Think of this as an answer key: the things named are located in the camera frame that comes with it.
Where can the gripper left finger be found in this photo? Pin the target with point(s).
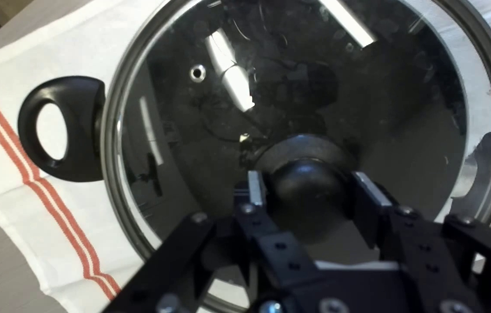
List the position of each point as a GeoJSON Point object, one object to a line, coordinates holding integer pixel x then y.
{"type": "Point", "coordinates": [250, 226]}

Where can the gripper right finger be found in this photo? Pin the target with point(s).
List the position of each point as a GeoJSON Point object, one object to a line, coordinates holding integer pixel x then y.
{"type": "Point", "coordinates": [423, 248]}

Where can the glass lid with black knob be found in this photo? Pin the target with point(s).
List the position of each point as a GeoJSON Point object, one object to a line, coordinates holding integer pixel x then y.
{"type": "Point", "coordinates": [297, 108]}

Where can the black pot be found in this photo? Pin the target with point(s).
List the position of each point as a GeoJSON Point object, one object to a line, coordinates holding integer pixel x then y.
{"type": "Point", "coordinates": [69, 128]}

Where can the white towel with red stripes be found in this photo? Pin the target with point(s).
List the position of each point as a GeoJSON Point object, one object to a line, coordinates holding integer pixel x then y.
{"type": "Point", "coordinates": [32, 204]}

